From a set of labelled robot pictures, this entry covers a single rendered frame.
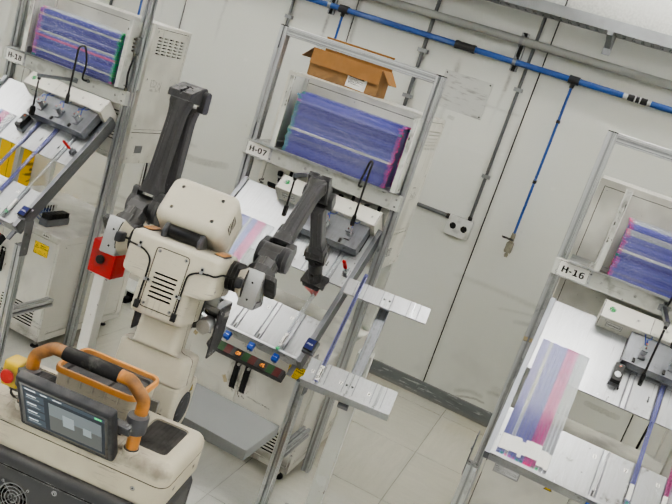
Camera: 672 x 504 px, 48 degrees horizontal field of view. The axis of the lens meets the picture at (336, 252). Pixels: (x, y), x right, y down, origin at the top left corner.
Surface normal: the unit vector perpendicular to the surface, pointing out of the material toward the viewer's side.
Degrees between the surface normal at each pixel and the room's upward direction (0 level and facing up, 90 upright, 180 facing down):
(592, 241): 90
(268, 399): 90
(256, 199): 43
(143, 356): 82
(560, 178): 90
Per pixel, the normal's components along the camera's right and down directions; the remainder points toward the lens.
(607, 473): -0.04, -0.57
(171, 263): -0.18, 0.05
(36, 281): -0.37, 0.12
